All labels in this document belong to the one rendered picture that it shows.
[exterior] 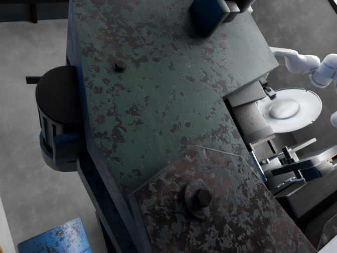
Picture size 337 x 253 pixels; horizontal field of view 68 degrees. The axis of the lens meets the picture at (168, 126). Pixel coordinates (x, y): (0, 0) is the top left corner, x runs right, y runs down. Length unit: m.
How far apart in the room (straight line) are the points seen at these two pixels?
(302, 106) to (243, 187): 0.73
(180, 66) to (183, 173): 0.32
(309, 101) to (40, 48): 4.39
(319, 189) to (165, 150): 0.44
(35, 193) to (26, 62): 2.10
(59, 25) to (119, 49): 4.65
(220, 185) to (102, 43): 0.43
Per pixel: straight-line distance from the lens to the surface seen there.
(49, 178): 4.07
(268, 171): 0.90
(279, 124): 1.18
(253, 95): 0.95
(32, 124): 4.30
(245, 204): 0.57
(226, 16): 0.78
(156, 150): 0.57
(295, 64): 1.69
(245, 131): 0.89
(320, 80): 1.78
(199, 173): 0.52
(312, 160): 0.80
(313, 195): 0.78
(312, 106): 1.23
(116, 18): 0.73
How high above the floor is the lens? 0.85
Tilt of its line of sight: 11 degrees up
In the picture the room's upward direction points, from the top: 24 degrees counter-clockwise
